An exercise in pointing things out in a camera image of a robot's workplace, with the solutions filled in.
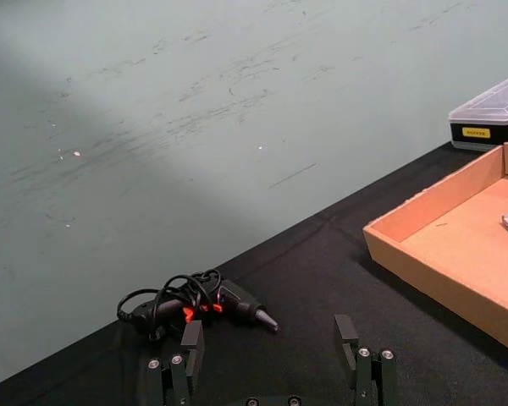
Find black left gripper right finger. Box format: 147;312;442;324
333;314;400;406

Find plain pale wall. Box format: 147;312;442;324
0;0;508;392

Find black corded tool orange parts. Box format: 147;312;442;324
117;269;279;341

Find shallow brown cardboard tray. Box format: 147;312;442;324
362;141;508;359

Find clear plastic case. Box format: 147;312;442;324
448;73;508;152

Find black table cloth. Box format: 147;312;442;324
0;140;508;406

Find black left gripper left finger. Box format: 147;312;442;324
146;320;206;406

